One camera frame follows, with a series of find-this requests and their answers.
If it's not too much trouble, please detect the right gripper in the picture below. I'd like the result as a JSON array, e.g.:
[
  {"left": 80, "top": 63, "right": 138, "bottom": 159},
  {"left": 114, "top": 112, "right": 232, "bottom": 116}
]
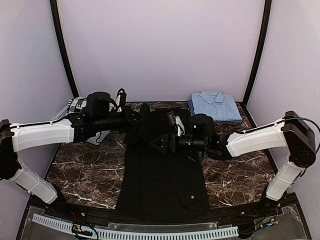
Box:
[{"left": 149, "top": 132, "right": 209, "bottom": 155}]

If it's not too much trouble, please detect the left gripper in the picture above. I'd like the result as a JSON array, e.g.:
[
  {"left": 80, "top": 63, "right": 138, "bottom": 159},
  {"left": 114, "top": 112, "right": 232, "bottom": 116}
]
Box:
[{"left": 94, "top": 104, "right": 146, "bottom": 134}]

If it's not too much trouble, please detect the black long sleeve shirt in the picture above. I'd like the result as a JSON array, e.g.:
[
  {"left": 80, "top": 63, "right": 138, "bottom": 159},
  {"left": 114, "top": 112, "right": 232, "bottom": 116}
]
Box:
[{"left": 116, "top": 104, "right": 210, "bottom": 219}]

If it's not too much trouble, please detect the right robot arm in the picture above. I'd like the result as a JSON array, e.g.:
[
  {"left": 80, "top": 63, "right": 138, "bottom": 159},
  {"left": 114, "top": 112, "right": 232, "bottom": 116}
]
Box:
[{"left": 149, "top": 111, "right": 320, "bottom": 217}]

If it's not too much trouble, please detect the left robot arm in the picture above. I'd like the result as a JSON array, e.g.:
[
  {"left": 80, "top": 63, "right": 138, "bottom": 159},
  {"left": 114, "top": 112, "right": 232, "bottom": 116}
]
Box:
[{"left": 0, "top": 106, "right": 144, "bottom": 218}]

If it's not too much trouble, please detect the grey plastic basket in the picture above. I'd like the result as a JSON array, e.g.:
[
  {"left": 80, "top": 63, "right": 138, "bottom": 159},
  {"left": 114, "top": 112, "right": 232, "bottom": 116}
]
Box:
[{"left": 53, "top": 103, "right": 110, "bottom": 145}]

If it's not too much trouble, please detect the black white checkered shirt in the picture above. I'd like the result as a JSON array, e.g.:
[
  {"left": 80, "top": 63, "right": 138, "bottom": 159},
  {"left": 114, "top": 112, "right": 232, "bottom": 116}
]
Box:
[{"left": 67, "top": 97, "right": 87, "bottom": 114}]

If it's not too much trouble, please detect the light blue folded shirt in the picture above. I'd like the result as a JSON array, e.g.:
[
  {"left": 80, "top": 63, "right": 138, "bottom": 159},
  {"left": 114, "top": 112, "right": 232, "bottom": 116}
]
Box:
[{"left": 191, "top": 91, "right": 243, "bottom": 123}]

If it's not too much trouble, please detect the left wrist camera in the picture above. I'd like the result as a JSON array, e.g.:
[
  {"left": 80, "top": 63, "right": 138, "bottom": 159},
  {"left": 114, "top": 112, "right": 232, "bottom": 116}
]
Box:
[{"left": 84, "top": 88, "right": 127, "bottom": 119}]

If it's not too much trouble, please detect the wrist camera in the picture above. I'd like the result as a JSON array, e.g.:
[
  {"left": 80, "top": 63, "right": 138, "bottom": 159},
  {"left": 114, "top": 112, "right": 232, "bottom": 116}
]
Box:
[
  {"left": 84, "top": 88, "right": 127, "bottom": 119},
  {"left": 166, "top": 111, "right": 216, "bottom": 141}
]

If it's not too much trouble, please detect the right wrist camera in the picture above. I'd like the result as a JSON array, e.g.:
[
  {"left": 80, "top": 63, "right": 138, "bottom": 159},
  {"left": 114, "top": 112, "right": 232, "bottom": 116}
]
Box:
[{"left": 166, "top": 111, "right": 216, "bottom": 141}]

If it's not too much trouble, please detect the white slotted cable duct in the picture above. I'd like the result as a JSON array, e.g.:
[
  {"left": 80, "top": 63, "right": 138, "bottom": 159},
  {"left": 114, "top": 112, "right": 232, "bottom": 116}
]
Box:
[{"left": 32, "top": 213, "right": 239, "bottom": 240}]

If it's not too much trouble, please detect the black front rail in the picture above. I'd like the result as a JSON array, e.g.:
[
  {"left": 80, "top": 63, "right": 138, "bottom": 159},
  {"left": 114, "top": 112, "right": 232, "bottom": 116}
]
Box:
[{"left": 45, "top": 202, "right": 279, "bottom": 225}]

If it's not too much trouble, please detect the left black frame post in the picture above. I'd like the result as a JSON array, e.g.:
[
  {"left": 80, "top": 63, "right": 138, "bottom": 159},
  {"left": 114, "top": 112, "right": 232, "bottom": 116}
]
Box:
[{"left": 49, "top": 0, "right": 80, "bottom": 98}]

